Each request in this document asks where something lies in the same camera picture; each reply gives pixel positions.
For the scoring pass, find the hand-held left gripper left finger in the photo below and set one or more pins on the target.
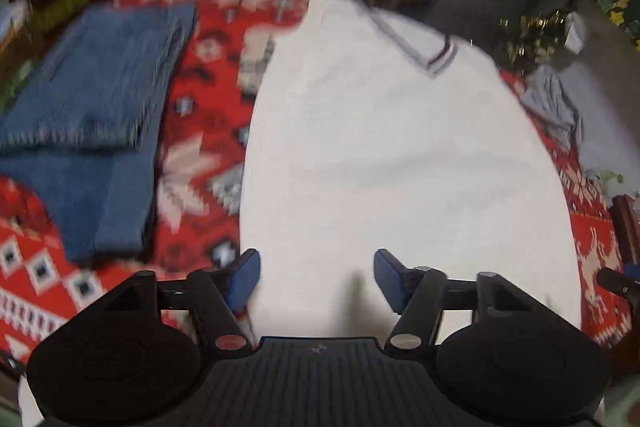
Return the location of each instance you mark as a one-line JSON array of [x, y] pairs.
[[247, 281]]

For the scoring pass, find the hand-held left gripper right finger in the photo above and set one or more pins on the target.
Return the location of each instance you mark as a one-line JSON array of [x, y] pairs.
[[387, 281]]

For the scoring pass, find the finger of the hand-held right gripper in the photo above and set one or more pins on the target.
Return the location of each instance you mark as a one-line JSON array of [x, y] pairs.
[[620, 283]]

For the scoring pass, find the white knit sweater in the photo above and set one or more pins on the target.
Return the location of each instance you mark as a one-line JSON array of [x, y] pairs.
[[400, 147]]

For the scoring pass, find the dark red box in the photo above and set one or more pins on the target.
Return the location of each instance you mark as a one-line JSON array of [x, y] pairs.
[[627, 232]]

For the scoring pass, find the folded blue jeans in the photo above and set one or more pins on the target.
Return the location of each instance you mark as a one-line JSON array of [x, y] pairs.
[[100, 72], [100, 207]]

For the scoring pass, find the crumpled grey garment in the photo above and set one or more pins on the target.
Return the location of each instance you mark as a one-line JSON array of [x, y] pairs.
[[550, 102]]

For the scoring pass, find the red patterned blanket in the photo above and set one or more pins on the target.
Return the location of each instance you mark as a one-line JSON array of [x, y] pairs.
[[215, 32]]

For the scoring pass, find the white paper sheet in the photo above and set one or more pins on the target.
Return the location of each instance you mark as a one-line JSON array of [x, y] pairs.
[[575, 32]]

